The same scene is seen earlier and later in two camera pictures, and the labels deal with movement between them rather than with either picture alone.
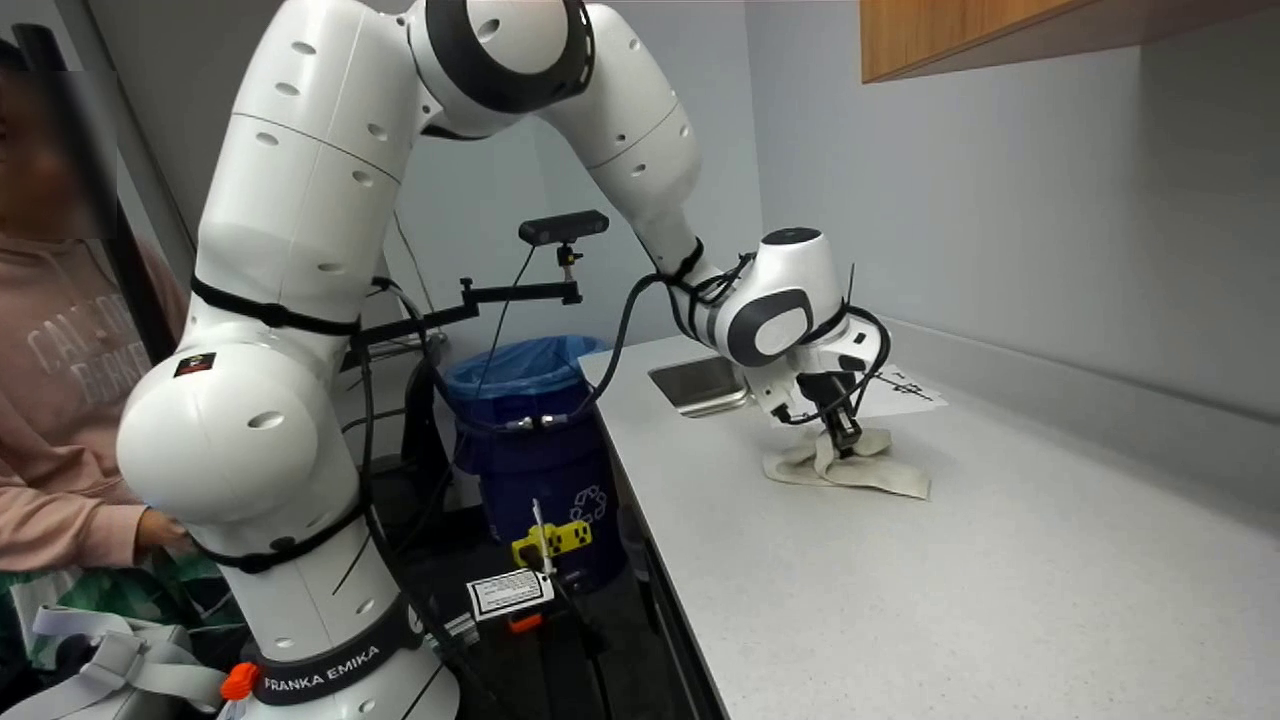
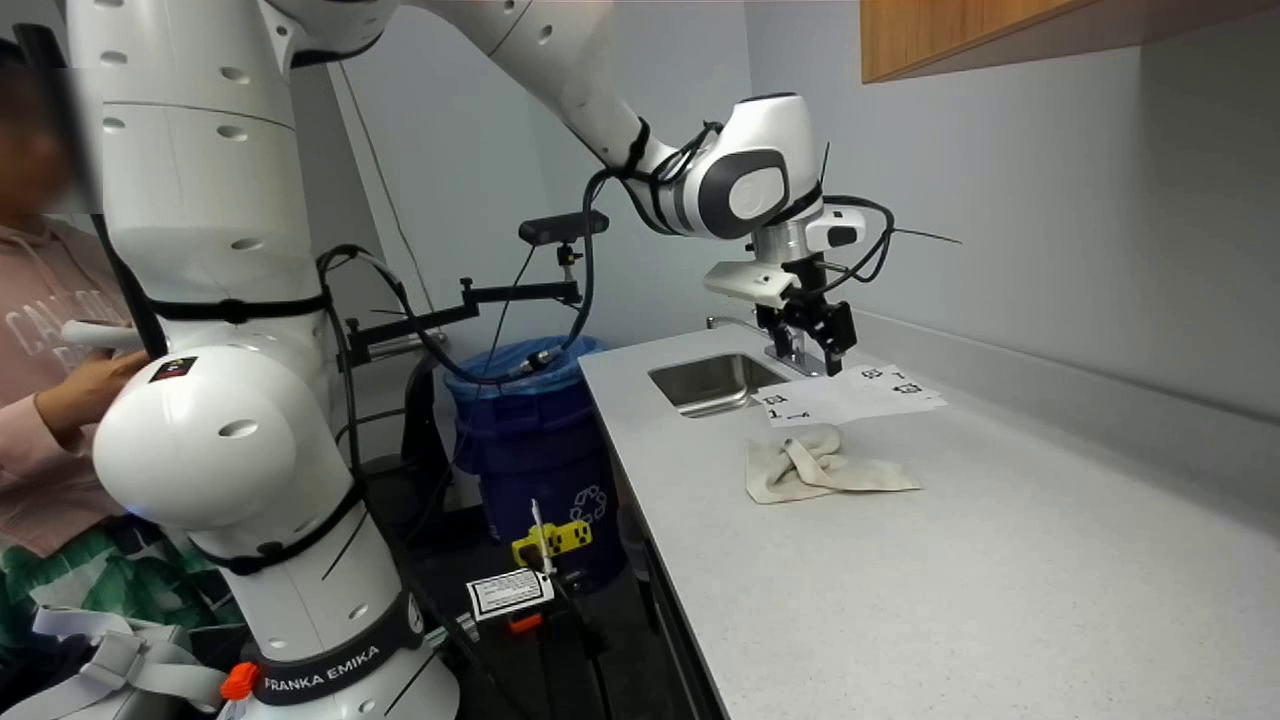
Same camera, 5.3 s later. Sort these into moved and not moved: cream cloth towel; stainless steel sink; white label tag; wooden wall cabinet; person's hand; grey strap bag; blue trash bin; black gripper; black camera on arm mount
Moved: black gripper; cream cloth towel; person's hand
Not moved: white label tag; grey strap bag; stainless steel sink; blue trash bin; black camera on arm mount; wooden wall cabinet
